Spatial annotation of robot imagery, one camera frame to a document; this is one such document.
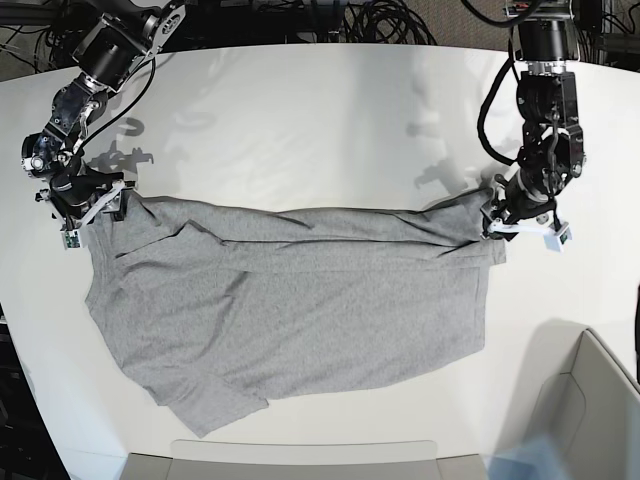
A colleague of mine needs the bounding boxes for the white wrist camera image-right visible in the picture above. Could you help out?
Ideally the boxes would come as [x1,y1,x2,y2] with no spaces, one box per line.
[543,223,572,253]

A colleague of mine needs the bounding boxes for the blue blurred object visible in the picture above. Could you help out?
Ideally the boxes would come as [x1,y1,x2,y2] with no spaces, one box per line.
[485,435,567,480]

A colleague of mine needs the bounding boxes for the black tangled cables left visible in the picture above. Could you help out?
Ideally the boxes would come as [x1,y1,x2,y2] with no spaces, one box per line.
[0,0,81,69]

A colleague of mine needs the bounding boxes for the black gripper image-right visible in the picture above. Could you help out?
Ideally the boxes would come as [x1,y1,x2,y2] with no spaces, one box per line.
[480,172,563,238]

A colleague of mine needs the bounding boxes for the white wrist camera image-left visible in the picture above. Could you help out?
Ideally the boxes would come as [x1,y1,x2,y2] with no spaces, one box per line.
[61,227,86,250]

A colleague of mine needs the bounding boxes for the black coiled cable bundle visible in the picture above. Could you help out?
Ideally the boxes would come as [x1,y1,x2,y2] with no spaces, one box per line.
[339,0,439,47]

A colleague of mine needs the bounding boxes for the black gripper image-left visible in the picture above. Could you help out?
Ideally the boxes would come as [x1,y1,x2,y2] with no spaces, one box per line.
[35,167,133,229]

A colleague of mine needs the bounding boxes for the grey T-shirt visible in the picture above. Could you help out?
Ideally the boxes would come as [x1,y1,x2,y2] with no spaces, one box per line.
[86,189,505,436]

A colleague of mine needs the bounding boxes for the thick black looped cable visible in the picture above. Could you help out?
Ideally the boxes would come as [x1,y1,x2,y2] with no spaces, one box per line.
[459,0,516,26]

